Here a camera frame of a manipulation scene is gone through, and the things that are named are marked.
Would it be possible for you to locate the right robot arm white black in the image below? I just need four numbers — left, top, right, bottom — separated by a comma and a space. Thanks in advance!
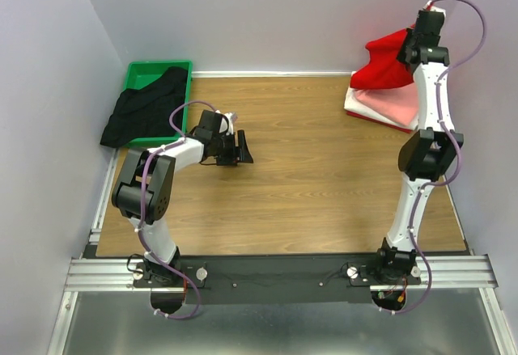
373, 10, 464, 284

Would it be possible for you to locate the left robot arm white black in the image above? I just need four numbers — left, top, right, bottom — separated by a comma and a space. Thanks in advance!
111, 110, 253, 285

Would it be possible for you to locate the pink folded t shirt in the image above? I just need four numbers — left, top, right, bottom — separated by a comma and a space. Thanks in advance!
355, 83, 418, 129

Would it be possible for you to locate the black t shirt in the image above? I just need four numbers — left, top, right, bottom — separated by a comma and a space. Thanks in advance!
100, 66, 189, 149

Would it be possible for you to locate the white folded t shirt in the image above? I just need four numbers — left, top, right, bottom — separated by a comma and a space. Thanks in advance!
344, 87, 418, 130

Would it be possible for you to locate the green plastic bin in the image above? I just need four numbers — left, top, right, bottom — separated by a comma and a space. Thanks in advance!
117, 61, 194, 149

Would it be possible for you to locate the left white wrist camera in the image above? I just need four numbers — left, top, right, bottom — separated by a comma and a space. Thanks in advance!
219, 112, 237, 135

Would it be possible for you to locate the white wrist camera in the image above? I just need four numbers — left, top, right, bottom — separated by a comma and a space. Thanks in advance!
219, 112, 237, 135
419, 2, 446, 23

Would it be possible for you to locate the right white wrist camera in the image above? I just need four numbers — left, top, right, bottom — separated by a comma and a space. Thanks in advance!
419, 2, 446, 23

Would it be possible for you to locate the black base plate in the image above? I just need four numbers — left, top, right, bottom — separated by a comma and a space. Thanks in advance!
126, 253, 421, 310

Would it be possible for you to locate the aluminium frame rail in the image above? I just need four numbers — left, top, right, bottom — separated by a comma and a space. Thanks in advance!
65, 256, 498, 292

